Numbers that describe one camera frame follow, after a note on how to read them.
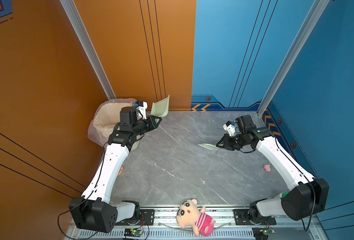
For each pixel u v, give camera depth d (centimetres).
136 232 70
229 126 74
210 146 79
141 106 66
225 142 68
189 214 67
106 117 84
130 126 55
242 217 72
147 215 74
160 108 81
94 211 38
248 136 56
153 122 64
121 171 87
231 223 72
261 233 71
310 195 39
